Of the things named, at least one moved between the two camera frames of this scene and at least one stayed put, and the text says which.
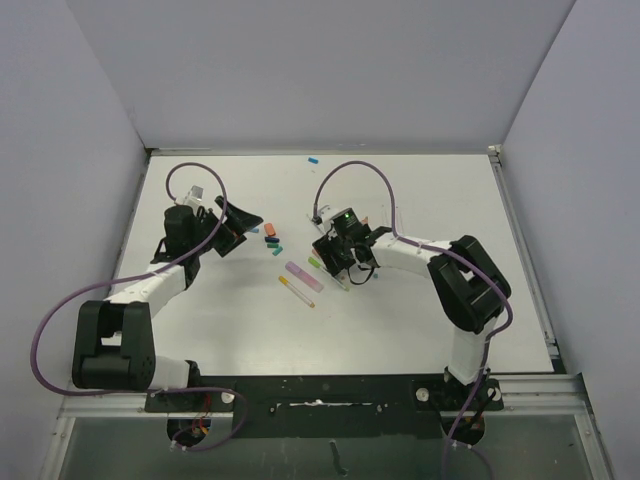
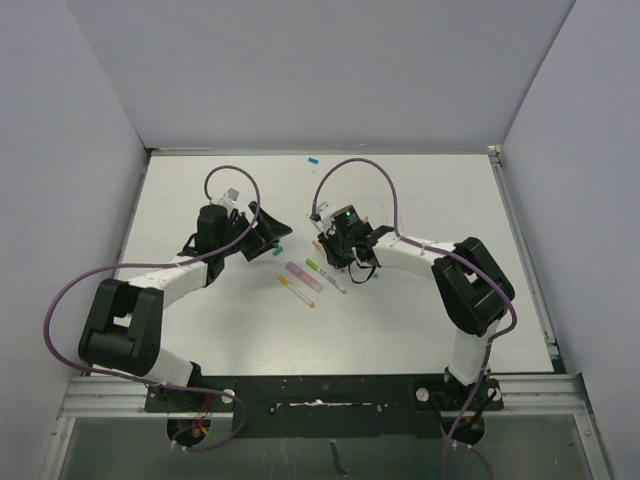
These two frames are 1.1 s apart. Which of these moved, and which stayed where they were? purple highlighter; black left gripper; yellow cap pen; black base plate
Moved: black left gripper
Stayed: yellow cap pen; black base plate; purple highlighter
